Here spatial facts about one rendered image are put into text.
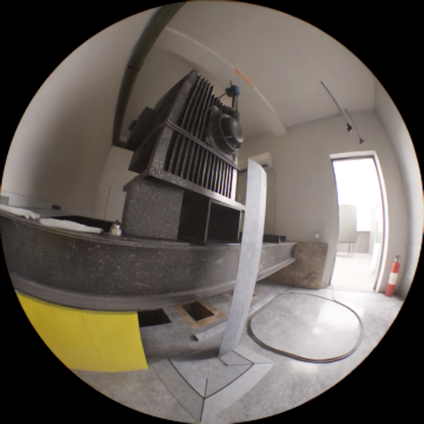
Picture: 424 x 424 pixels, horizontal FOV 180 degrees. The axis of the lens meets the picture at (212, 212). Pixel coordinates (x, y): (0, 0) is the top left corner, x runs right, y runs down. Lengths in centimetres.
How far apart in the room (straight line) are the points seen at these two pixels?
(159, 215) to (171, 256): 17
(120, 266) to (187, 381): 61
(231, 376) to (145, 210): 86
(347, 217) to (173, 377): 646
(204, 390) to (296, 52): 296
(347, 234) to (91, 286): 655
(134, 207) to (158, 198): 10
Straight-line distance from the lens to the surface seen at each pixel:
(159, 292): 59
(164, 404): 76
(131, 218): 47
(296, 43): 228
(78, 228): 48
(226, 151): 74
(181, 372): 81
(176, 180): 48
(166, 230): 50
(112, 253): 50
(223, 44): 220
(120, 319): 54
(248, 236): 56
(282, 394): 86
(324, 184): 233
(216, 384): 79
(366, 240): 910
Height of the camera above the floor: 74
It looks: 7 degrees up
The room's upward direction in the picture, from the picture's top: 7 degrees clockwise
